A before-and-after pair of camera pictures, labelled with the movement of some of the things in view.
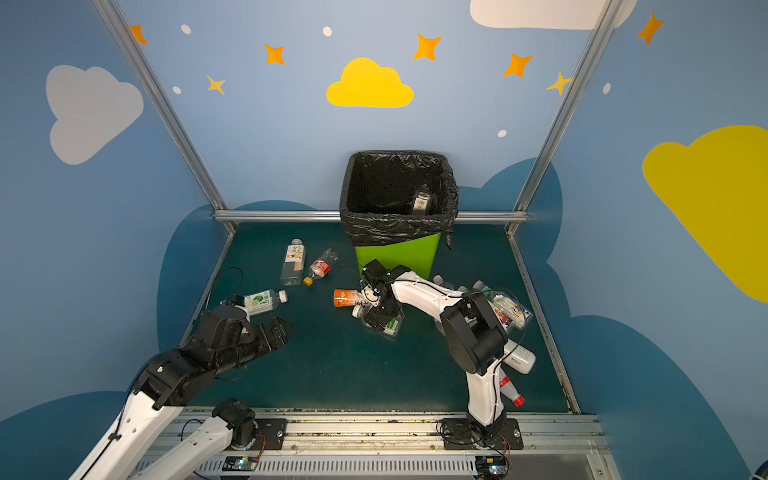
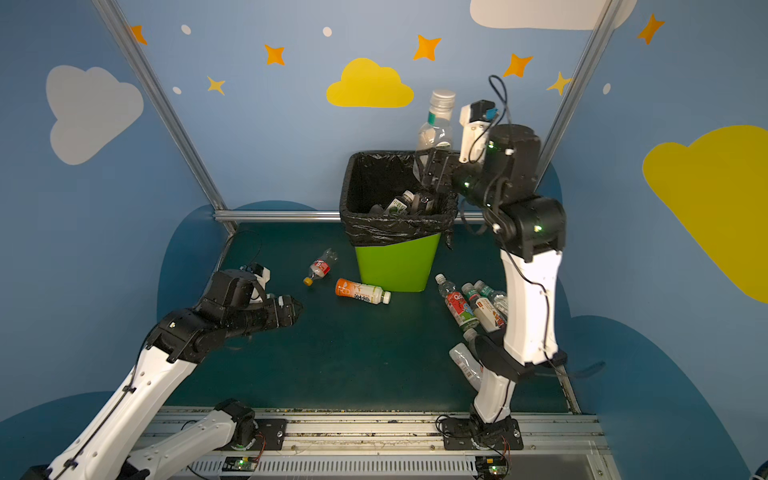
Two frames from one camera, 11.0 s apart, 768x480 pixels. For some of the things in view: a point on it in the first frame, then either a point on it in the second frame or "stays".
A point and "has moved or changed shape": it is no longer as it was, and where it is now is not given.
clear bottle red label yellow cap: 321,267 stays
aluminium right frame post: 544,151 stays
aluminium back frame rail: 336,216 stays
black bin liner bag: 376,190 stays
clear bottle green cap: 518,357 has moved or changed shape
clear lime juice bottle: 393,327 -> 400,203
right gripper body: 381,313 -> 437,171
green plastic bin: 416,255 stays
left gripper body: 260,339 -> 279,310
